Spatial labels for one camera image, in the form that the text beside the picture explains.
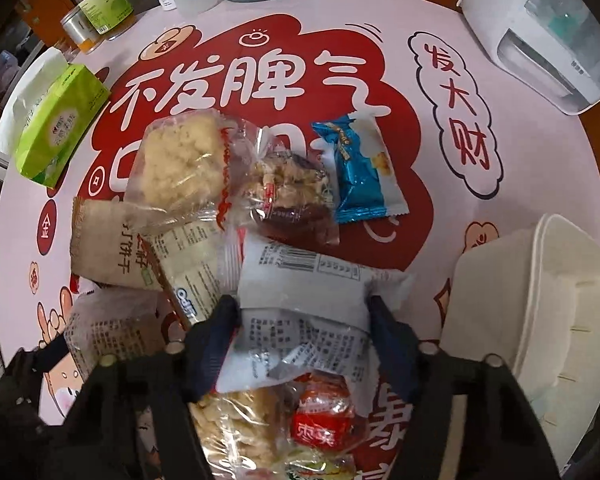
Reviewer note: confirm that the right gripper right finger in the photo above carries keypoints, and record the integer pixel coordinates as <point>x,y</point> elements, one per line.
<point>397,347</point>

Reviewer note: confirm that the red jujube snack packet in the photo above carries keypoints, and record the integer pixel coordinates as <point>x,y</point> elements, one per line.
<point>325,416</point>

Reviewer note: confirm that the blue white candy packet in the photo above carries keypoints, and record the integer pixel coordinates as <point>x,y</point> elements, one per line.
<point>367,185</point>

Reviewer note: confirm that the white plastic storage bin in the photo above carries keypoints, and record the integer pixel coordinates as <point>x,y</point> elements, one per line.
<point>533,298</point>

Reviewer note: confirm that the brown paper biscuit packet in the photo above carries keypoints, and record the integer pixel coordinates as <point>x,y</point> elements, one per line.
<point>105,245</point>

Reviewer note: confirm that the small metal can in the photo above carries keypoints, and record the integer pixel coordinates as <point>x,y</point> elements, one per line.
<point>80,30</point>

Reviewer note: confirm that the clear brown snack packet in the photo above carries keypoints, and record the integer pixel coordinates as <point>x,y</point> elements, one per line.
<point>289,197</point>

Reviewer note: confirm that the dark nut snack packet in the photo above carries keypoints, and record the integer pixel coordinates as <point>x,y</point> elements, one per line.
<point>124,322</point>

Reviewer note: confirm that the white grey snack packet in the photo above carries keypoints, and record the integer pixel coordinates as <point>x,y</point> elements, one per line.
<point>305,312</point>

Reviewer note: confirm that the clear bottle with green label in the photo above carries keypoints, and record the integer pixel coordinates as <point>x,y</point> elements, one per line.
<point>110,18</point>

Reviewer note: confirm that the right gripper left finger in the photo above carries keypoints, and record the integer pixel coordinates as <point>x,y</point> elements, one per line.
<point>207,344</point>

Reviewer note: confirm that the white cosmetics organizer case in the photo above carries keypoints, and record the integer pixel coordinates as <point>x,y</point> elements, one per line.
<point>553,46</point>

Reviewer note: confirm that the round rice cracker packet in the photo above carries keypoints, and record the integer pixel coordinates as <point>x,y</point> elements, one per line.
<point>195,161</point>

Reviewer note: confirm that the puffed rice bar packet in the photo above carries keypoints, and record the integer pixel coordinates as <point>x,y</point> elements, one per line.
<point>245,434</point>

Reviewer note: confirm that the green tissue box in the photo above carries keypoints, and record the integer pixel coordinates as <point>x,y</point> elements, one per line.
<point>47,114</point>

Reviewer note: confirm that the green yellow snack packet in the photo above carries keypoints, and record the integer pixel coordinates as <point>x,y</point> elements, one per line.
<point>312,465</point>

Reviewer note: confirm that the pink printed table mat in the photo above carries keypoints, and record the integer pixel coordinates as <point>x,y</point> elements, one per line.
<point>477,154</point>

